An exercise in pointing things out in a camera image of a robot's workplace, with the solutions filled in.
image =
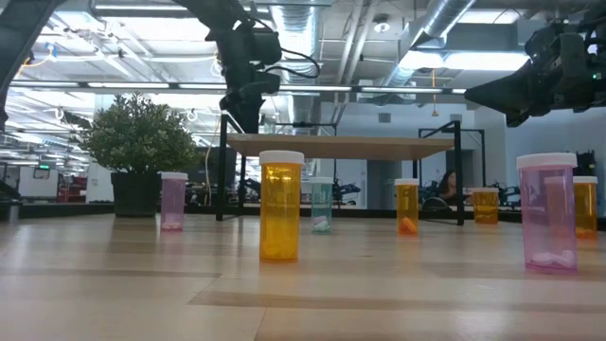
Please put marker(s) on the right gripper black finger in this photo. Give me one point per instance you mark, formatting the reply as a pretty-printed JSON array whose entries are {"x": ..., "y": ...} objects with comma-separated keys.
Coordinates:
[
  {"x": 502, "y": 106},
  {"x": 516, "y": 85}
]

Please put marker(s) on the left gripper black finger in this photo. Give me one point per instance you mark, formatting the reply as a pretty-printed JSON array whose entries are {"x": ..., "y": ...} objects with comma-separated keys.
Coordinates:
[
  {"x": 253, "y": 116},
  {"x": 238, "y": 116}
]

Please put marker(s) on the small green pill bottle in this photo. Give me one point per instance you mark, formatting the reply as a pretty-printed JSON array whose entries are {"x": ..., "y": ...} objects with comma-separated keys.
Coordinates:
[
  {"x": 268, "y": 127},
  {"x": 322, "y": 203}
]

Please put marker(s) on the large orange pill bottle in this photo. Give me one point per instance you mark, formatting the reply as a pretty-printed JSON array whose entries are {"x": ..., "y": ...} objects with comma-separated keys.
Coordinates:
[
  {"x": 485, "y": 206},
  {"x": 588, "y": 208}
]

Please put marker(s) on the small orange pill bottle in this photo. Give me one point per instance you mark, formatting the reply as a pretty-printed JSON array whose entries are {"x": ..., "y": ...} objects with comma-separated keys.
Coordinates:
[
  {"x": 280, "y": 213},
  {"x": 407, "y": 203}
]

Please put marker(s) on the small black robot arm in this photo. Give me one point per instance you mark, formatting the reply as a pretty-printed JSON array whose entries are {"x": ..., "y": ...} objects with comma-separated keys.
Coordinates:
[
  {"x": 343, "y": 192},
  {"x": 506, "y": 194}
]

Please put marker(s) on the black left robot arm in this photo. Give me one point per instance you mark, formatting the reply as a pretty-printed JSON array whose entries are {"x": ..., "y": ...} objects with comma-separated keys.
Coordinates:
[{"x": 23, "y": 33}]

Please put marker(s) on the wooden shelf with black legs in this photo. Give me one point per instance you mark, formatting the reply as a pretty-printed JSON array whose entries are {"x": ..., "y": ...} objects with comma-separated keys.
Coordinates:
[{"x": 341, "y": 148}]

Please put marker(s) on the black equipment cabinet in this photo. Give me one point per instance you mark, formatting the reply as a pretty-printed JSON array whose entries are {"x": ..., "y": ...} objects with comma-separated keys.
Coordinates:
[{"x": 586, "y": 163}]

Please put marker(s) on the person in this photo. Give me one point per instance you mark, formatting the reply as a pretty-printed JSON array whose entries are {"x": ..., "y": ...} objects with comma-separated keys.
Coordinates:
[{"x": 447, "y": 184}]

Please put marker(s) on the artificial plant in black pot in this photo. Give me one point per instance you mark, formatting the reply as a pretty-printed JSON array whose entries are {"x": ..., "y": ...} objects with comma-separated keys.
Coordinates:
[{"x": 137, "y": 137}]

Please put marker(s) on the bar with light strips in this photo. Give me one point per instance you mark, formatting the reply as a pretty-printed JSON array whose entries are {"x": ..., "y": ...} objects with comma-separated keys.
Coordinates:
[{"x": 128, "y": 85}]

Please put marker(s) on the white dome sensor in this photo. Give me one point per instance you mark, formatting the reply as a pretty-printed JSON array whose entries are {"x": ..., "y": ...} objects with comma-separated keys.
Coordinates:
[{"x": 381, "y": 26}]

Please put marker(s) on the green exit sign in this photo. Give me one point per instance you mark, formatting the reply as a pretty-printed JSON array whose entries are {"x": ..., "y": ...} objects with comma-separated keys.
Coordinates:
[{"x": 43, "y": 166}]

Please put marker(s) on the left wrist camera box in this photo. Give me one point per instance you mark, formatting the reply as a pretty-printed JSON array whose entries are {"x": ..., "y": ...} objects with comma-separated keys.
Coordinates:
[{"x": 266, "y": 47}]

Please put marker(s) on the round silver ventilation duct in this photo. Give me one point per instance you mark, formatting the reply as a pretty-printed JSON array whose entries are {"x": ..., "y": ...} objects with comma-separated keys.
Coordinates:
[{"x": 298, "y": 28}]

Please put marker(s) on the slanted silver ventilation duct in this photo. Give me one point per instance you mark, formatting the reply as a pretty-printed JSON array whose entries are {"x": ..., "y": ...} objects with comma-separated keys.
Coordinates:
[{"x": 440, "y": 19}]

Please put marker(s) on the black aluminium rig frame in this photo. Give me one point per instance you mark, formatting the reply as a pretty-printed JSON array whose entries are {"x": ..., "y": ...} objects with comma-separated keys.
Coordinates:
[{"x": 71, "y": 209}]

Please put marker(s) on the small silver metal post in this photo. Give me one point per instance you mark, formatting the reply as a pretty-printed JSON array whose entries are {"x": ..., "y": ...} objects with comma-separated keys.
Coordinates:
[{"x": 13, "y": 210}]

